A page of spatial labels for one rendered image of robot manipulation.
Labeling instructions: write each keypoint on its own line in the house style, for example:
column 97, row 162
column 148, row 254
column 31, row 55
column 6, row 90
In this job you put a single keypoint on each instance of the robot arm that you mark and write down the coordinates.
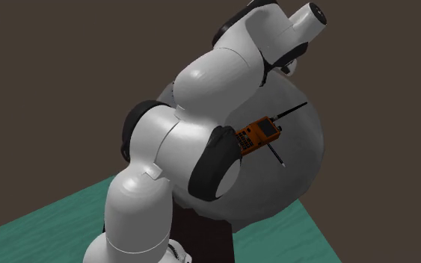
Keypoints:
column 203, row 83

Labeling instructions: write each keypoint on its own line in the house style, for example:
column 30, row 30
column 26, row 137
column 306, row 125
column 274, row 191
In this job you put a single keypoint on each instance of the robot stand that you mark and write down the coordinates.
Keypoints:
column 206, row 240

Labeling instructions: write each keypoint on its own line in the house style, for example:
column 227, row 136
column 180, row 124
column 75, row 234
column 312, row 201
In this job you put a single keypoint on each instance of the orange handheld radio with antenna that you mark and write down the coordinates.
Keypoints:
column 257, row 133

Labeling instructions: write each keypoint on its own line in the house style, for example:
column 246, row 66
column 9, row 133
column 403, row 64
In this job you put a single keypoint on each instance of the teal rug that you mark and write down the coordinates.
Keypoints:
column 31, row 236

